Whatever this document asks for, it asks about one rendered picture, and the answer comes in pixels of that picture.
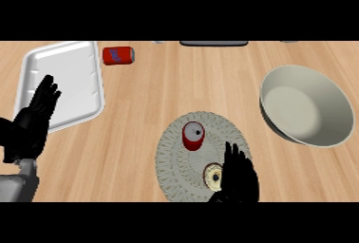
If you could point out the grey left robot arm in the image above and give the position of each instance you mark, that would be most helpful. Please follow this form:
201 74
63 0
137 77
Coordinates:
16 185

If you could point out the dark grey flat appliance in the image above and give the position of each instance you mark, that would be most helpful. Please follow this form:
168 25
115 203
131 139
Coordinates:
213 43

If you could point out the cupcake with pale frosting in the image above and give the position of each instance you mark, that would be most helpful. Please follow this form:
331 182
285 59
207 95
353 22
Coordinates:
214 177

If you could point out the small grey object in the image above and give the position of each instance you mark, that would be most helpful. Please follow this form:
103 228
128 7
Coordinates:
158 41
289 41

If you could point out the red can with blue print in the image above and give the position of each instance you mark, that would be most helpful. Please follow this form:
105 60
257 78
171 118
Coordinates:
117 55

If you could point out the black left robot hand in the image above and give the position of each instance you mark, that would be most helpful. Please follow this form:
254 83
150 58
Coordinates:
28 121

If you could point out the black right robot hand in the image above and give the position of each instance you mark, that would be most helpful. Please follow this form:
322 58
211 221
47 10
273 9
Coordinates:
241 177

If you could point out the red can with pale lid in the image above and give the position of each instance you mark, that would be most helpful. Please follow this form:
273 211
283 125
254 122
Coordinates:
193 136

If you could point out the pale grey bowl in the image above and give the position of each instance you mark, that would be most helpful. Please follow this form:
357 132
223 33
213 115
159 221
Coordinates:
306 106

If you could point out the white rectangular tray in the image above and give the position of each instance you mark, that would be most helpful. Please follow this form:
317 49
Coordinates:
62 84

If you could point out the round grey woven placemat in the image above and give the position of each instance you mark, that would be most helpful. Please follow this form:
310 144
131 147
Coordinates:
186 177

